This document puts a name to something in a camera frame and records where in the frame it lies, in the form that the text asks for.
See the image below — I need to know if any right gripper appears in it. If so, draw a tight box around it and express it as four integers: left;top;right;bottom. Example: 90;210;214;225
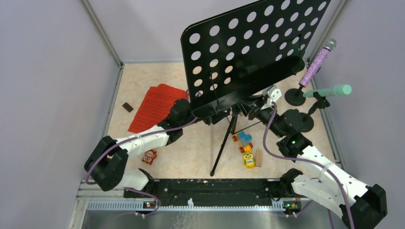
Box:
235;94;286;138

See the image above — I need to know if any black music stand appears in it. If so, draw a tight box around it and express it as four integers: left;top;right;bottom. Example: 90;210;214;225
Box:
180;0;332;177

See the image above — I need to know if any red sheet music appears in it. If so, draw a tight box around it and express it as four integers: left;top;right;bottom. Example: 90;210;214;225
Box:
128;83;186;134

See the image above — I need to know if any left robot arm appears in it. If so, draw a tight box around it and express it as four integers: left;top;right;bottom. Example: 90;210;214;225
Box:
84;99;197;197

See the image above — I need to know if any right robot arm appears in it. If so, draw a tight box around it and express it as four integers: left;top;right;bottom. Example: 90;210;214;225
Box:
238;96;387;229

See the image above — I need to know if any toy block car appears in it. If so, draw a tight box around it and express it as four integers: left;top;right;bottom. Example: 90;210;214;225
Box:
232;131;253;153

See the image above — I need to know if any wooden block near owl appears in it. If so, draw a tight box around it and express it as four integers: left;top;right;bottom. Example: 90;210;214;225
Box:
255;149;263;167

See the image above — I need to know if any yellow owl block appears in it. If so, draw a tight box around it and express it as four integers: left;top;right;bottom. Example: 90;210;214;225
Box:
242;153;256;169

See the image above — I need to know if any black round mic stand front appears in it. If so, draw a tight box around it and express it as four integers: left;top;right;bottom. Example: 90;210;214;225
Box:
299;92;330;133

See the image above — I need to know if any purple glitter microphone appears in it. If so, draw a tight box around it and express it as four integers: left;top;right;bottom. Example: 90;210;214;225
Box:
299;39;337;87

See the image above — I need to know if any red owl block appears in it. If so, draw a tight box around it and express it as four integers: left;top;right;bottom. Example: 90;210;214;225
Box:
141;149;157;165

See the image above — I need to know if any dark brown small block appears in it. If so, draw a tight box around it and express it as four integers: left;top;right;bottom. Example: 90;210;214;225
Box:
122;102;134;113

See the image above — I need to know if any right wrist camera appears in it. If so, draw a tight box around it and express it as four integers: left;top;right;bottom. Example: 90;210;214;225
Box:
261;85;282;110

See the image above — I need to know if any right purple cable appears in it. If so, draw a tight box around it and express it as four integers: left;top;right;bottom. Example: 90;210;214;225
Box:
262;102;355;229

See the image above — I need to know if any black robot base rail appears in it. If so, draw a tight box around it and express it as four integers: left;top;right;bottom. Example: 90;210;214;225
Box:
143;178;303;211

